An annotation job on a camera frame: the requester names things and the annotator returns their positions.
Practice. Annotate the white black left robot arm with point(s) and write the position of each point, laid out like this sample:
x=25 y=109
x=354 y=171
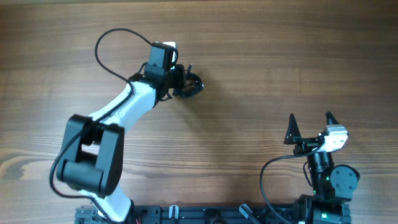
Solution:
x=91 y=158

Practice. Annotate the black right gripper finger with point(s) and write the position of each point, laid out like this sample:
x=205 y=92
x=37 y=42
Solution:
x=293 y=135
x=330 y=119

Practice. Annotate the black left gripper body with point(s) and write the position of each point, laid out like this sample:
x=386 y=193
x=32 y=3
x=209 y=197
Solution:
x=176 y=77

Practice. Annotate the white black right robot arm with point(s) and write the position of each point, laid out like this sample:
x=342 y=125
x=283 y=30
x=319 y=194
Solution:
x=333 y=185

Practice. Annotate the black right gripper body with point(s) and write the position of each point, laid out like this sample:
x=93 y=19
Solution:
x=308 y=143

